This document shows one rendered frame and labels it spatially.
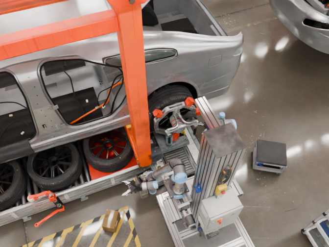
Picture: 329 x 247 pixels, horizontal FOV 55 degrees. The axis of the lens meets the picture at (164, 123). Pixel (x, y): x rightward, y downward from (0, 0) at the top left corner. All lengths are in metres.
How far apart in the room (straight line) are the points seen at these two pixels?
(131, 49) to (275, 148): 2.77
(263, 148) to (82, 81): 2.61
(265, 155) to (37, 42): 3.23
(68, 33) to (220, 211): 1.98
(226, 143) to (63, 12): 2.17
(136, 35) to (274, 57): 4.20
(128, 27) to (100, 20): 0.19
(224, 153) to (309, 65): 4.15
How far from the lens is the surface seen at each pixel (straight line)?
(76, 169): 4.15
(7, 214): 4.33
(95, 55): 3.23
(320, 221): 4.16
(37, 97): 3.38
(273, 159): 4.45
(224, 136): 2.44
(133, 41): 2.36
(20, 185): 4.31
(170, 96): 3.73
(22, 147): 3.96
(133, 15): 2.23
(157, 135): 4.53
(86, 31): 2.24
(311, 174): 4.95
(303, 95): 5.75
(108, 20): 2.23
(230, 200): 3.09
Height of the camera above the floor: 4.06
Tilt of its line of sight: 56 degrees down
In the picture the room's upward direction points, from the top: straight up
